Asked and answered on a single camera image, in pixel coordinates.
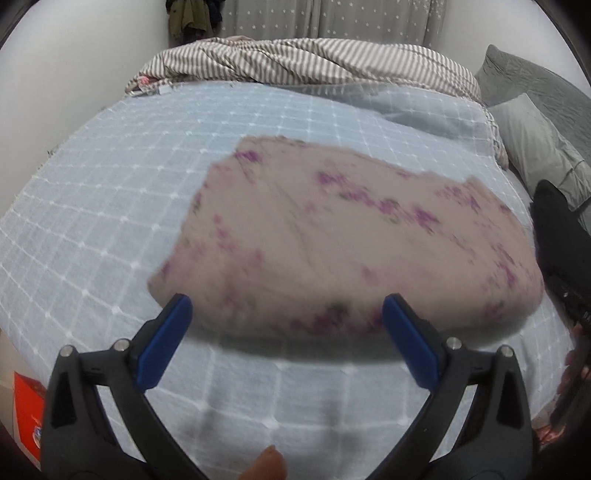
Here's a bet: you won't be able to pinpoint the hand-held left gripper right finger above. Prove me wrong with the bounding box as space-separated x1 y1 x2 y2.
369 292 533 480

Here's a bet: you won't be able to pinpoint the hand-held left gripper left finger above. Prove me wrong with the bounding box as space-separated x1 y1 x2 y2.
41 293 204 480

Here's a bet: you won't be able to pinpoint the pink floral cloth garment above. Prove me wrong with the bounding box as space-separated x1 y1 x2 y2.
148 135 546 343

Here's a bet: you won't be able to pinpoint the dark hanging clothes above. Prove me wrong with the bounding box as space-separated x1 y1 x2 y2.
165 0 225 48

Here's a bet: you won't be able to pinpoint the person's right hand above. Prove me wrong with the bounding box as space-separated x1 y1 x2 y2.
558 323 591 398

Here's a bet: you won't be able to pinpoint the person's left hand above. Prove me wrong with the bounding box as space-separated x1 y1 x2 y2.
242 445 288 480

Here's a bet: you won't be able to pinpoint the light grey pillow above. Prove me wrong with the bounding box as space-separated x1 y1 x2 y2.
488 92 591 213

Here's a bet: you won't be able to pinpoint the red cardboard box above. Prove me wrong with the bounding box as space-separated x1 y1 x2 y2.
13 371 48 465

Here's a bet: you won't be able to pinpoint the blue grid bed sheet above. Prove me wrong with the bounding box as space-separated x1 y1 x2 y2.
0 80 574 480

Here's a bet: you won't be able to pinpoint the dark grey quilted pillow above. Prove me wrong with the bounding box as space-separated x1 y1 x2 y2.
475 44 591 139

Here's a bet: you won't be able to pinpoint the striped duvet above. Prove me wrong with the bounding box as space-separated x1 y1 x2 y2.
124 37 509 168

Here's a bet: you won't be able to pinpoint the grey star-print curtain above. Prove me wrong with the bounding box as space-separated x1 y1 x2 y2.
222 0 450 47

